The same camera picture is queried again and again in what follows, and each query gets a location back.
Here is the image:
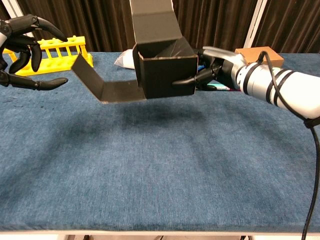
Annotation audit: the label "black silver robot right hand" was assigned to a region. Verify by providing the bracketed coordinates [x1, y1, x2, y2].
[171, 46, 247, 92]

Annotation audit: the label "black cardboard folding box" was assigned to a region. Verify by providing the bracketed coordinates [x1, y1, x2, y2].
[71, 0, 200, 104]

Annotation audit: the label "blue fabric table mat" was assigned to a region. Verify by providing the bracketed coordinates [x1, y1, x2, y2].
[0, 51, 320, 232]

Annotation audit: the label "yellow test tube rack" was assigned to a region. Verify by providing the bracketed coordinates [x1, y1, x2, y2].
[2, 35, 95, 77]

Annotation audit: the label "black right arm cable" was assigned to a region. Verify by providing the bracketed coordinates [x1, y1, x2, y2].
[257, 51, 320, 240]

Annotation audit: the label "white plastic bag packet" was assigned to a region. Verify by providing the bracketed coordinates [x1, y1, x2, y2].
[113, 48, 136, 70]

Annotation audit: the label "black white robot left hand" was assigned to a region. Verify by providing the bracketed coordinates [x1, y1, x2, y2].
[0, 14, 69, 91]

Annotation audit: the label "brown cardboard block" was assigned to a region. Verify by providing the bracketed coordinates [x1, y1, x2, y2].
[234, 46, 285, 68]

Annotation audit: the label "dark brown curtain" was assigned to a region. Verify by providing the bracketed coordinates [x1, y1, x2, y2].
[0, 0, 320, 55]

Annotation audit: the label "white marker red cap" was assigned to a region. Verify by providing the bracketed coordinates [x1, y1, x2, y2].
[206, 84, 236, 92]

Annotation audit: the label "white metal frame post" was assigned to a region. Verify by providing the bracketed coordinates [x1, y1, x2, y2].
[243, 0, 268, 49]
[0, 0, 22, 21]

